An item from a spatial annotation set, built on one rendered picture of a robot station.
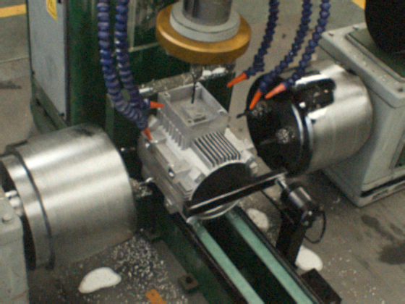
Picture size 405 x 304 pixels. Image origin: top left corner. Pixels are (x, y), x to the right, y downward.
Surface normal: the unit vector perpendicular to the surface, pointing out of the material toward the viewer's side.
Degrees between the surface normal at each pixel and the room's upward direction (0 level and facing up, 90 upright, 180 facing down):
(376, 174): 90
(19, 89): 0
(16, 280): 90
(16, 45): 0
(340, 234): 0
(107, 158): 24
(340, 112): 47
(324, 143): 73
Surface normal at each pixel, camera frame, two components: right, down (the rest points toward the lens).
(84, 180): 0.44, -0.22
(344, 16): 0.15, -0.72
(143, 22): 0.55, 0.63
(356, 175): -0.82, 0.29
